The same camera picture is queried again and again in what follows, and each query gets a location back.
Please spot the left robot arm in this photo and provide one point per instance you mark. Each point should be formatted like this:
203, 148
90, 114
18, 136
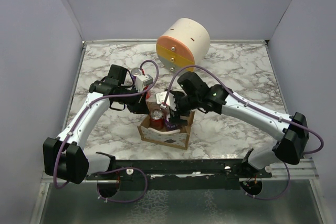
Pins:
64, 156

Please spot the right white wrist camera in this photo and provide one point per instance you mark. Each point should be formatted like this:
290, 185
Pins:
165, 100

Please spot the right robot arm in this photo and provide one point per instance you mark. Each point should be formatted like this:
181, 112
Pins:
289, 132

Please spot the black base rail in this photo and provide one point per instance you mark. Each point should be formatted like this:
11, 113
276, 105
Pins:
177, 174

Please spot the purple soda can front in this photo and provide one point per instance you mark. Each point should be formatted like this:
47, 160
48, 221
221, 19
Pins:
170, 127

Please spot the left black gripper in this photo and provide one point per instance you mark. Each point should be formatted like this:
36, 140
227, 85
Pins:
140, 106

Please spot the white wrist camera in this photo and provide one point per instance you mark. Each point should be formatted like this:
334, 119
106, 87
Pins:
143, 81
165, 100

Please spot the red can back left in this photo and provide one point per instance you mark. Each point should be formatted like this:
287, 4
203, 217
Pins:
148, 95

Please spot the round three-drawer storage box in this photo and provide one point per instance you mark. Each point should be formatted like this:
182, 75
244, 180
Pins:
185, 43

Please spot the red soda can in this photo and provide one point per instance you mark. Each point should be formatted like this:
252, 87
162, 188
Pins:
156, 119

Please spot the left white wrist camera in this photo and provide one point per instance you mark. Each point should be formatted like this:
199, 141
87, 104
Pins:
143, 81

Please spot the purple can back left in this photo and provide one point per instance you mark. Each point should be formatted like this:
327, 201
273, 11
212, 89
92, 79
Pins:
136, 72

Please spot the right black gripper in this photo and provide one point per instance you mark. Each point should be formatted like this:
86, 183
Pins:
177, 114

